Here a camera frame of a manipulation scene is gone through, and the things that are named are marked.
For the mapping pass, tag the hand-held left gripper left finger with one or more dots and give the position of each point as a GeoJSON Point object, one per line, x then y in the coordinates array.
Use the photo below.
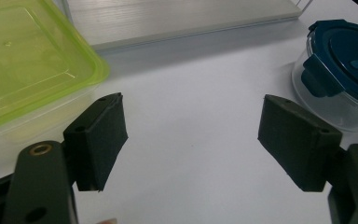
{"type": "Point", "coordinates": [96, 140]}

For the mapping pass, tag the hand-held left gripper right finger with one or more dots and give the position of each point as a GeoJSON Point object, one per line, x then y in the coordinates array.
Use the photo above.
{"type": "Point", "coordinates": [295, 140]}

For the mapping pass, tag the clear container with green lid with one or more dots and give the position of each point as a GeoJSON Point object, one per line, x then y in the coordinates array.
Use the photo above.
{"type": "Point", "coordinates": [28, 59]}

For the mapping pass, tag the round glass container blue lid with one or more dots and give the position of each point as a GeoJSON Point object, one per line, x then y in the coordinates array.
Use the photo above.
{"type": "Point", "coordinates": [345, 65]}

